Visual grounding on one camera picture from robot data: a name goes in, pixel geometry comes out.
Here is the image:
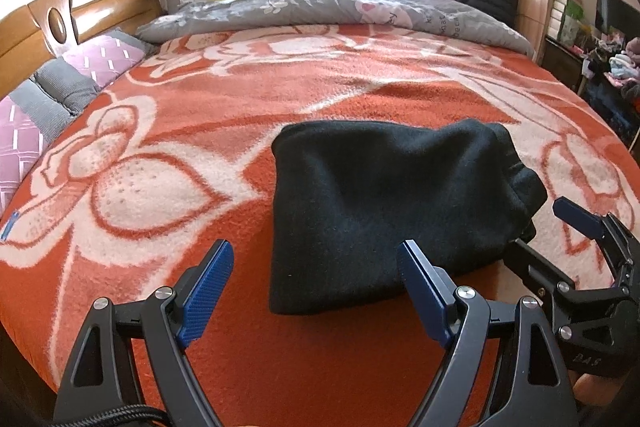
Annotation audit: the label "black television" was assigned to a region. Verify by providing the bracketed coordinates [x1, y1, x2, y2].
[595, 0, 640, 45]

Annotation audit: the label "black pants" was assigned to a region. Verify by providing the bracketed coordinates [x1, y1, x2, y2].
[267, 118, 548, 317]

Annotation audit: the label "pile of clothes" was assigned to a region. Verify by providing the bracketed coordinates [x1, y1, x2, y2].
[585, 32, 640, 100]

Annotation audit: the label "person's right hand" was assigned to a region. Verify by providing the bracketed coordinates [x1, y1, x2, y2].
[572, 374, 623, 409]

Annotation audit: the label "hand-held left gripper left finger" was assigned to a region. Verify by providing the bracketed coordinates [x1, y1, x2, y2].
[52, 239, 235, 427]

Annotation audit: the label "wooden headboard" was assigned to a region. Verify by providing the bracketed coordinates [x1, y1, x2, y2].
[0, 0, 168, 102]

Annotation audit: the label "grey printed quilt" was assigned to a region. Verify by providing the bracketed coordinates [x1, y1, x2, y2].
[135, 0, 536, 60]

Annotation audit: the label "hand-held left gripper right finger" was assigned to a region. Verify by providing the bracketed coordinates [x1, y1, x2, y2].
[397, 239, 583, 427]

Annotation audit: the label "black braided cable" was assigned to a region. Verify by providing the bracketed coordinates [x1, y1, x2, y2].
[50, 403, 169, 427]

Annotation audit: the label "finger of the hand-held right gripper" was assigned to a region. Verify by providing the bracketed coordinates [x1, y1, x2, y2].
[552, 197, 640, 283]
[502, 239, 576, 308]

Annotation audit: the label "pink and grey pillow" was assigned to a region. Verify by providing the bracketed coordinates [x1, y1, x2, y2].
[0, 84, 78, 212]
[35, 29, 158, 95]

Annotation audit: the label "orange floral blanket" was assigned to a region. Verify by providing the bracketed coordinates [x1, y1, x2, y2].
[0, 24, 640, 427]

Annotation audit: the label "dark low cabinet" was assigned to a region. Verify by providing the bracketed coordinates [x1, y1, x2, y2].
[542, 36, 640, 150]

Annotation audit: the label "stack of boxes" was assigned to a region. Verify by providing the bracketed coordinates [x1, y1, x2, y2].
[546, 0, 587, 48]

